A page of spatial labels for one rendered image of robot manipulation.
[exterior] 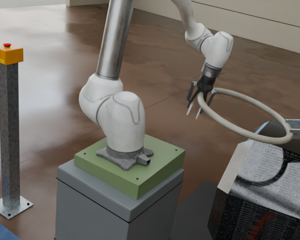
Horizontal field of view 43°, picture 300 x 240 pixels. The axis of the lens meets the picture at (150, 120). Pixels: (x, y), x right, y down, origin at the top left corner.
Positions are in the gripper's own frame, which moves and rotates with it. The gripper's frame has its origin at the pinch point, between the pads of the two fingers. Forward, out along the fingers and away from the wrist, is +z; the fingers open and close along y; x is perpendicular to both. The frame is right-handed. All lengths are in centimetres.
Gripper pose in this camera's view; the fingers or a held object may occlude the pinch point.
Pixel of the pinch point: (194, 111)
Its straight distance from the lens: 194.4
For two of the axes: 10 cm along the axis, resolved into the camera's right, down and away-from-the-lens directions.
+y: 8.8, 4.3, -2.1
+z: -3.0, 8.4, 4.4
